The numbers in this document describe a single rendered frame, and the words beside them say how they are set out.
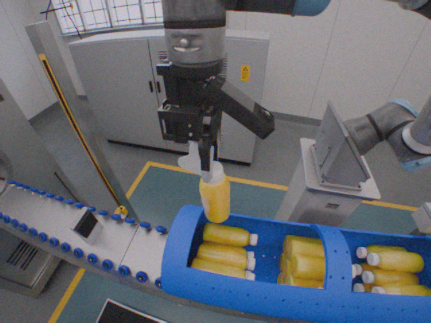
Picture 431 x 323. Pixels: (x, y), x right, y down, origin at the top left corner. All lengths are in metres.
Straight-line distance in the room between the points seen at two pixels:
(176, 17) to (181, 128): 0.15
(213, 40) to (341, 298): 0.58
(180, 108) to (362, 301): 0.59
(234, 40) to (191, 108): 1.48
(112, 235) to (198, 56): 0.84
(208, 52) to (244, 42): 1.49
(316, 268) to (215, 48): 0.55
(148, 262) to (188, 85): 0.70
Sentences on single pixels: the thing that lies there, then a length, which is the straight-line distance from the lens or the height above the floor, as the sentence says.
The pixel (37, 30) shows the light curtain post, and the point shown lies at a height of 1.68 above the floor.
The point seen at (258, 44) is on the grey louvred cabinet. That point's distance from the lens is 1.71.
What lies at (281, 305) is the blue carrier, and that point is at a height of 1.16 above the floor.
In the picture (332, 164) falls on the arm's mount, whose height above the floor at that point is 1.26.
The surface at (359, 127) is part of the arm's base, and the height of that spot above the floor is 1.36.
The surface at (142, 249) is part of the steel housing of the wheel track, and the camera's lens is 0.86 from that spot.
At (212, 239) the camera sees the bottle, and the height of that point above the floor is 1.07.
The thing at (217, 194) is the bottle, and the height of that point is 1.38.
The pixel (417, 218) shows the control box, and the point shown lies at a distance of 1.20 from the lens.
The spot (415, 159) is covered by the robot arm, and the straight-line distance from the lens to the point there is 0.75.
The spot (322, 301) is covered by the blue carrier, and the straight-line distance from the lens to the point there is 0.57.
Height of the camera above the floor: 1.69
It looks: 44 degrees down
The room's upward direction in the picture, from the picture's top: straight up
